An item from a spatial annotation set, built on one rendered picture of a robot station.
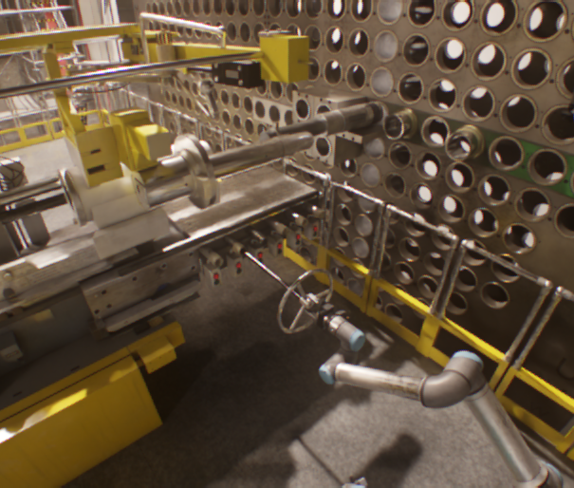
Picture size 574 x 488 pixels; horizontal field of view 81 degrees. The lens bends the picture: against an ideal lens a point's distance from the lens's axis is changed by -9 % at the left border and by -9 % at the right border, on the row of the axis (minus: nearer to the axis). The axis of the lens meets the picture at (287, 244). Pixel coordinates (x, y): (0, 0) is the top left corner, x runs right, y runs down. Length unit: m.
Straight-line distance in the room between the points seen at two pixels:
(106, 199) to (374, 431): 2.03
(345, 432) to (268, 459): 0.49
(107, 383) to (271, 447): 1.01
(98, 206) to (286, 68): 1.21
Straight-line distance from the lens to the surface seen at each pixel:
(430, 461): 2.50
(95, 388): 2.12
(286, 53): 1.20
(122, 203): 2.03
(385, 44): 3.50
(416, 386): 1.47
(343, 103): 3.26
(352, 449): 2.42
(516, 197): 2.98
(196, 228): 2.40
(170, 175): 1.77
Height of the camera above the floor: 2.17
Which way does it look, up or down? 35 degrees down
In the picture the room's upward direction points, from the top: straight up
